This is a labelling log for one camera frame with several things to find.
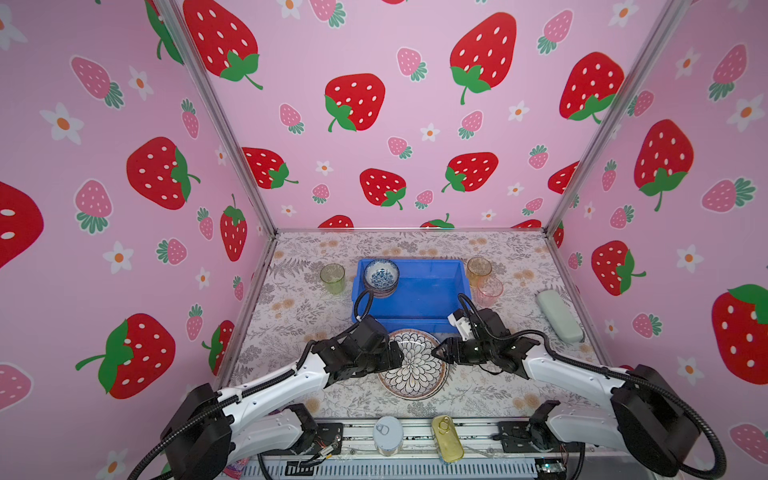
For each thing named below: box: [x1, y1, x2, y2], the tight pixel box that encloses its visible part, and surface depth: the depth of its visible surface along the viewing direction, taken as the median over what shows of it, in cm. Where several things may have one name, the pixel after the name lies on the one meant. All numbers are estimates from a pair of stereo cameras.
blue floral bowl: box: [364, 259, 400, 291], surface depth 100 cm
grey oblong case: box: [537, 290, 584, 343], surface depth 95 cm
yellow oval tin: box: [432, 415, 465, 463], surface depth 72 cm
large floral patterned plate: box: [378, 328, 450, 401], surface depth 85 cm
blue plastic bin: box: [351, 258, 472, 333], surface depth 102 cm
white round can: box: [373, 416, 403, 456], surface depth 72 cm
